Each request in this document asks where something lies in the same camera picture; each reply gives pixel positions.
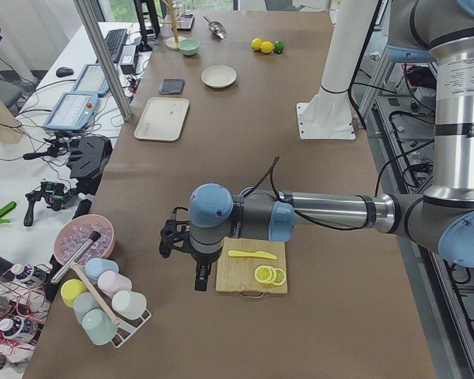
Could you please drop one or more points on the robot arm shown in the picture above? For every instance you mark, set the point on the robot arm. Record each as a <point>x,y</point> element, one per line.
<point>441,219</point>

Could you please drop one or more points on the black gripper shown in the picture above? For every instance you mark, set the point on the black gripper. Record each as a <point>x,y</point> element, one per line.
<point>201,260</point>

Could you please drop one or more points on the yellow plastic knife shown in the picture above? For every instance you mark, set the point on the yellow plastic knife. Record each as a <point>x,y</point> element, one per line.
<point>257,254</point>

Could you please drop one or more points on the black mounting bracket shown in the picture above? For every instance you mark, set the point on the black mounting bracket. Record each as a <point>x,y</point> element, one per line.
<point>87,161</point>

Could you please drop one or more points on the grey blue cup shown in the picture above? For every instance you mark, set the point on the grey blue cup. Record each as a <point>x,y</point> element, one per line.
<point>82,304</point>

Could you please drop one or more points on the black computer mouse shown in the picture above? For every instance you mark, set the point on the black computer mouse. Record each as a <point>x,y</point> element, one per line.
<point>64,72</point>

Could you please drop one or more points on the light blue cup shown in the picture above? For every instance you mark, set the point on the light blue cup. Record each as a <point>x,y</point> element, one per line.
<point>97,266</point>

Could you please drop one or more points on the far teach pendant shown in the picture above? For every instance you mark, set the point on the far teach pendant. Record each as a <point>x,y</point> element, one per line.
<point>92,79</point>

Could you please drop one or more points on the white wire cup rack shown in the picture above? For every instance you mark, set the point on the white wire cup rack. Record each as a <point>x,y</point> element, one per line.
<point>128,328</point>

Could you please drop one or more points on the teach pendant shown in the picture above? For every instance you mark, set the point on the teach pendant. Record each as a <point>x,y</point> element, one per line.
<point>92,79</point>
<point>72,112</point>

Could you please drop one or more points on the yellow cup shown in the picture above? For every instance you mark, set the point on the yellow cup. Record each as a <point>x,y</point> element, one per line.
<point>70,290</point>

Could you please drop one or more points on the lemon slice back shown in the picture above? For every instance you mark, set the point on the lemon slice back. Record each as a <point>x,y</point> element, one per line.
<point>279,278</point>

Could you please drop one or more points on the black keyboard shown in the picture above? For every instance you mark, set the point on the black keyboard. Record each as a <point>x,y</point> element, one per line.
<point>115,39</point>

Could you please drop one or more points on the green lime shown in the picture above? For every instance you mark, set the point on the green lime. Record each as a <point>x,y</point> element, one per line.
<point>279,47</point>

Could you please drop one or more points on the aluminium frame post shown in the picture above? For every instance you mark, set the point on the aluminium frame post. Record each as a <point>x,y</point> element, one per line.
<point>92,28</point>

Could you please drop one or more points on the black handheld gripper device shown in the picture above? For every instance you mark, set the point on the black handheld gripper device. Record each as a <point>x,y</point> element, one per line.
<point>54,194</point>

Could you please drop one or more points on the mint green bowl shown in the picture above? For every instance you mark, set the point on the mint green bowl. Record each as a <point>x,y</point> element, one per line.
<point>189,46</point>

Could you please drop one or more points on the wooden stick handle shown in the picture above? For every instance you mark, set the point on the wooden stick handle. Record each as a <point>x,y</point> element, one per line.
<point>94,292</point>

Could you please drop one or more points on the silver metal scoop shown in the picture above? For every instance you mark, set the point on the silver metal scoop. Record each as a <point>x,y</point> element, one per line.
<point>216,28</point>

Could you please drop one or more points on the near teach pendant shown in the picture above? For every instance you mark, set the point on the near teach pendant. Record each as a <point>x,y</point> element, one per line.
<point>72,112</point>

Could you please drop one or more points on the wooden mug tree stand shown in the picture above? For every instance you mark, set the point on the wooden mug tree stand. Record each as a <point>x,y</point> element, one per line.
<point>172,43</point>

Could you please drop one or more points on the mint green cup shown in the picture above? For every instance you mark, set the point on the mint green cup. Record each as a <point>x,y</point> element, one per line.
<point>98,327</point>

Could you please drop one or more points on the pink bowl with ice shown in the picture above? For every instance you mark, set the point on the pink bowl with ice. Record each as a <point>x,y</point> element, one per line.
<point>78,231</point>

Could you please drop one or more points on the yellow lemon left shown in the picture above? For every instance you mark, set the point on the yellow lemon left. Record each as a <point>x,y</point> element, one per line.
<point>256,44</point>

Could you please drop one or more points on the cream rectangular tray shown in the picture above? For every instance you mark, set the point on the cream rectangular tray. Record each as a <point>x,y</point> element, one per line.
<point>162,119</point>

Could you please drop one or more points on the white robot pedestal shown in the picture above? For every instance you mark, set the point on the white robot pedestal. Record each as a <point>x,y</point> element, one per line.
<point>328,116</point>

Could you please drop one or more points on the bamboo cutting board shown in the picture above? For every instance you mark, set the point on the bamboo cutting board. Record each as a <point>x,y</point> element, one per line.
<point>236,274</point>

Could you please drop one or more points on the white cup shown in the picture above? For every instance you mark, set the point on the white cup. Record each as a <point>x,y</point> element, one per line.
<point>130,304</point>

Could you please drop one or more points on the grey folded cloth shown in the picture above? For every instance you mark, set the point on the grey folded cloth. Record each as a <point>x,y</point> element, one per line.
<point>171,86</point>

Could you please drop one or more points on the pink cup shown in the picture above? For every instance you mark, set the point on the pink cup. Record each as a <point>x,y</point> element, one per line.
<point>110,283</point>

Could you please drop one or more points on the metal ice scoop black handle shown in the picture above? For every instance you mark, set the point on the metal ice scoop black handle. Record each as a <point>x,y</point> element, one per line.
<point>85,246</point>

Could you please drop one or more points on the cream round plate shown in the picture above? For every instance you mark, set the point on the cream round plate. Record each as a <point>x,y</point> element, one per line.
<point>218,76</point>

